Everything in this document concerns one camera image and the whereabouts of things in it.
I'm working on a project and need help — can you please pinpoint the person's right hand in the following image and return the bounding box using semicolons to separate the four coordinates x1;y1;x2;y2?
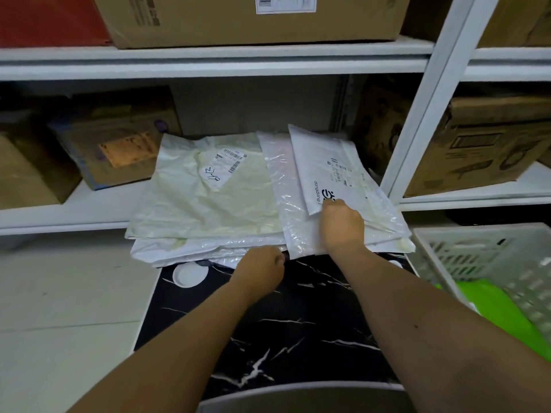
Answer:
320;198;367;254

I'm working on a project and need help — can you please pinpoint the person's left hand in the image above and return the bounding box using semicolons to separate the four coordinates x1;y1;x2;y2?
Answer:
230;246;287;297

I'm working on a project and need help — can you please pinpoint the translucent white bubble mailer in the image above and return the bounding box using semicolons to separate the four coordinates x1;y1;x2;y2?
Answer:
257;131;416;260

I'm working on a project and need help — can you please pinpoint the white mailer with logo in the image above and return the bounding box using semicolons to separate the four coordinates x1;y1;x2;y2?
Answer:
287;124;382;216

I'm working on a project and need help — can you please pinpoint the pile of white mailers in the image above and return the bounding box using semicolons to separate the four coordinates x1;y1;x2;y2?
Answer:
125;133;416;270

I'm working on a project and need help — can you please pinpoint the white plastic basket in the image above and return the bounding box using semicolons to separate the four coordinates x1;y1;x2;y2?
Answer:
406;223;551;340

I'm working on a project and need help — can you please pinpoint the green poly mailer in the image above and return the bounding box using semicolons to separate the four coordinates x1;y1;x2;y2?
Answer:
434;278;551;362

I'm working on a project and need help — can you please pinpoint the white metal shelf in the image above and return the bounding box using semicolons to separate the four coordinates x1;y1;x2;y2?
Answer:
0;0;551;236

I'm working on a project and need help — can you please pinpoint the person's left forearm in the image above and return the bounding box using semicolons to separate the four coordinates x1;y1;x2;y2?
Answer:
67;283;276;413

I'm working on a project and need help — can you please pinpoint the person's right forearm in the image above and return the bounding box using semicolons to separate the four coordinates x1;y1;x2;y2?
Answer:
333;247;551;413

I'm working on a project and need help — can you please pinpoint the black marble lap table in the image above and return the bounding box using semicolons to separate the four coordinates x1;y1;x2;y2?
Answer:
133;251;416;403

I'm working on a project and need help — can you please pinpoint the cardboard box with black print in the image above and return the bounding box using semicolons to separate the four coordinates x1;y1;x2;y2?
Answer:
352;77;551;197

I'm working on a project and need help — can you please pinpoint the cardboard box with orange label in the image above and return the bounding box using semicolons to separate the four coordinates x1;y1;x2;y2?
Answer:
47;88;184;191

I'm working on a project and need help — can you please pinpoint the large cardboard box white label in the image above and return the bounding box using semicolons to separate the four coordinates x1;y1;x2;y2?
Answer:
92;0;412;50

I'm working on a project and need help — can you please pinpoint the plain brown cardboard box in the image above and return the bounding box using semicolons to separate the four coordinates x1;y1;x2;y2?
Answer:
0;111;83;211

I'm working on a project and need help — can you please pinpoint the red box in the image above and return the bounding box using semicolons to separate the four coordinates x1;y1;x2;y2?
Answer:
0;0;112;49

